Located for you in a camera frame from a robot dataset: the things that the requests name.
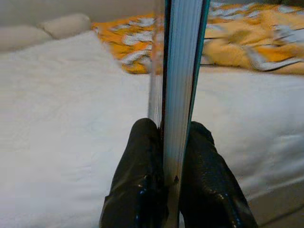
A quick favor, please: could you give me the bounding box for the grey bed base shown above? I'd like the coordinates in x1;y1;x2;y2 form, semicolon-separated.
247;177;304;227

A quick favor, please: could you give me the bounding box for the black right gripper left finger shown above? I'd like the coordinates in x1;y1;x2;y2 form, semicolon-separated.
99;118;170;228

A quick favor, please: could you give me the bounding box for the teal cover book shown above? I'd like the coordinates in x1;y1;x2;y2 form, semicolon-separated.
148;0;211;228

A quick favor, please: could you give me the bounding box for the white quilted mattress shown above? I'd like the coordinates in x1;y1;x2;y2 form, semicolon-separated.
0;30;304;228

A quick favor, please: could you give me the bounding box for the yellow cartoon print blanket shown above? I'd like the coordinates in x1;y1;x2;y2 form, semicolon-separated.
91;0;304;76

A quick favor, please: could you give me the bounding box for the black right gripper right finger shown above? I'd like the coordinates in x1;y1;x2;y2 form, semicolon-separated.
179;122;259;228

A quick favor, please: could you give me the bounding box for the small beige pillow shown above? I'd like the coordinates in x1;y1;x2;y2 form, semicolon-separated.
38;13;92;40

